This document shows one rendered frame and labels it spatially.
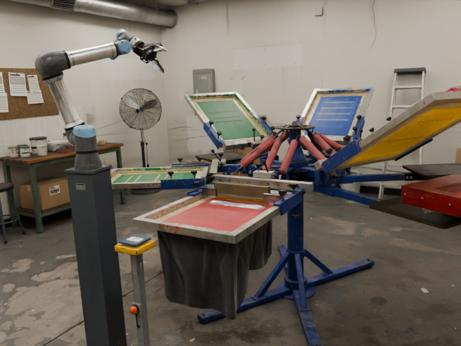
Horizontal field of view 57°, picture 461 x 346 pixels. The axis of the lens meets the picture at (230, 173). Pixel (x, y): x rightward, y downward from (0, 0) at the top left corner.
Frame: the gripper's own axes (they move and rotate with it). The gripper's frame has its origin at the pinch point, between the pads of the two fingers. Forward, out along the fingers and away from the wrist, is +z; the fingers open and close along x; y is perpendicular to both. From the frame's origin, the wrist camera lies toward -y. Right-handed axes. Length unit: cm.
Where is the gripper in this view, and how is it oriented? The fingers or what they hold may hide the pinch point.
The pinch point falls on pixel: (166, 61)
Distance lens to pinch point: 255.5
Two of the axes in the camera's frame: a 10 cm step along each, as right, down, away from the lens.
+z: 7.9, 5.6, -2.7
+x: 2.3, -6.7, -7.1
